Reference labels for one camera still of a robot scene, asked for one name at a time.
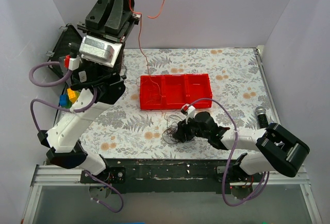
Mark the orange thin wire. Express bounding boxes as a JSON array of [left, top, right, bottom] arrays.
[[121, 0, 168, 114]]

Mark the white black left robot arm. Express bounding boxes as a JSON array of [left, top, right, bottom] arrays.
[[38, 0, 141, 183]]

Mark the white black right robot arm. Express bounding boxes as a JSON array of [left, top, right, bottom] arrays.
[[172, 112, 310, 182]]

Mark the black poker chip case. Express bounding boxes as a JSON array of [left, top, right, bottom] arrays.
[[45, 23, 128, 85]]

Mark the red three-compartment plastic tray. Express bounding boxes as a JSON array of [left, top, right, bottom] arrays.
[[140, 74, 212, 110]]

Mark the black handheld microphone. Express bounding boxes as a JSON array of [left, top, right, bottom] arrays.
[[255, 106, 269, 129]]

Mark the yellow toy brick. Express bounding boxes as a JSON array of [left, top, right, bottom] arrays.
[[67, 88, 80, 103]]

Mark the blue toy brick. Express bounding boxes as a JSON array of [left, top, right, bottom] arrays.
[[59, 94, 69, 108]]

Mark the green toy brick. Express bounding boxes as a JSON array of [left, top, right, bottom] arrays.
[[64, 102, 72, 109]]

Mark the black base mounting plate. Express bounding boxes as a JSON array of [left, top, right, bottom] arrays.
[[79, 158, 265, 195]]

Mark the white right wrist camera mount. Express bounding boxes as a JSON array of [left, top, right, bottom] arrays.
[[180, 104, 195, 123]]

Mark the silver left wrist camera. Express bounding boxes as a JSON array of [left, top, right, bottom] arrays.
[[79, 36, 123, 68]]

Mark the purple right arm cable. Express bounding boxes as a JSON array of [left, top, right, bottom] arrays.
[[187, 97, 271, 207]]

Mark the aluminium rail frame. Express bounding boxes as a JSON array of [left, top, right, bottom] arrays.
[[21, 165, 322, 223]]

